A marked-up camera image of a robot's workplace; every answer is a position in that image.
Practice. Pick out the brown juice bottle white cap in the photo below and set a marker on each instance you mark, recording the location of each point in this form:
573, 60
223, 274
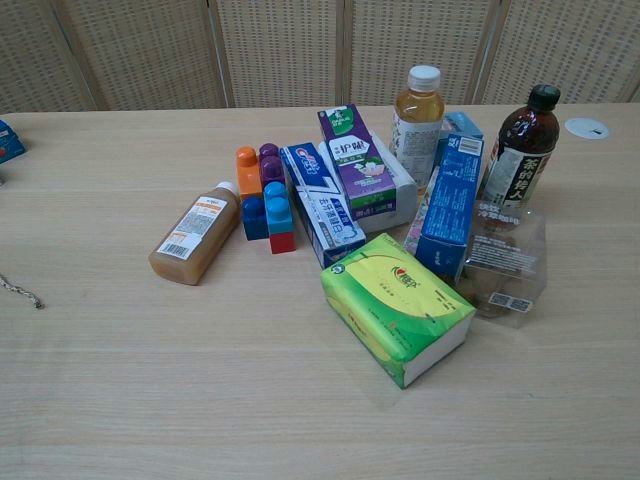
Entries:
194, 235

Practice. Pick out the red toy building block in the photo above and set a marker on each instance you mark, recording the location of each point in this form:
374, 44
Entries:
282, 242

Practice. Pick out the blue white toothpaste box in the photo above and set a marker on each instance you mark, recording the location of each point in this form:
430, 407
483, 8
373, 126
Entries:
320, 200

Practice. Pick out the light blue toy building block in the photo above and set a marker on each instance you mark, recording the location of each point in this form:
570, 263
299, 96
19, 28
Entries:
276, 207

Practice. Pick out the dark blue toy building block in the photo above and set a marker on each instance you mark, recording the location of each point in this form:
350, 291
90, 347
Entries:
253, 217

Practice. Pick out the purple green toothpaste box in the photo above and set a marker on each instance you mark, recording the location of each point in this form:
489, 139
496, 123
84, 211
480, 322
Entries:
356, 165

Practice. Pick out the purple toy building block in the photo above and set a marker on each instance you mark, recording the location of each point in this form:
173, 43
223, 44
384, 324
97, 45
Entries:
271, 168

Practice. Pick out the orange toy building block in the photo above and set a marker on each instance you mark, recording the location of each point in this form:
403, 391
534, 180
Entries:
248, 173

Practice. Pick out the green yellow tissue pack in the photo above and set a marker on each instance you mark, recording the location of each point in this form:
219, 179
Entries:
395, 305

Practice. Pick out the blue rectangular carton box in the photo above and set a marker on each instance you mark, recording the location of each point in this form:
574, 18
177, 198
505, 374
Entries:
447, 200

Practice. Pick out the yellow tea bottle white cap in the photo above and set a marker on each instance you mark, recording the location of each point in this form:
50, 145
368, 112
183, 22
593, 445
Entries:
416, 125

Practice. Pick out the light blue small box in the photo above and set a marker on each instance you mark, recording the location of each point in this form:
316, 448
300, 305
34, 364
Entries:
462, 127

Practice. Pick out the clear plastic snack box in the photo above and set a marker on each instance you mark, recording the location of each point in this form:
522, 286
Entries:
505, 260

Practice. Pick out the woven folding screen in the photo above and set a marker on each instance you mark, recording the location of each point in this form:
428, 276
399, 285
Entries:
320, 50

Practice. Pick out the dark tea bottle green cap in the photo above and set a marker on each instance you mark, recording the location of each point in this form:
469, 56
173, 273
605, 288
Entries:
520, 155

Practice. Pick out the white round table grommet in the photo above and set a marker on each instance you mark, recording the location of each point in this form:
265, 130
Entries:
587, 128

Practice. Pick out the blue box with red print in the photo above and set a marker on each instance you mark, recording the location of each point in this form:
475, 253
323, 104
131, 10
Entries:
9, 142

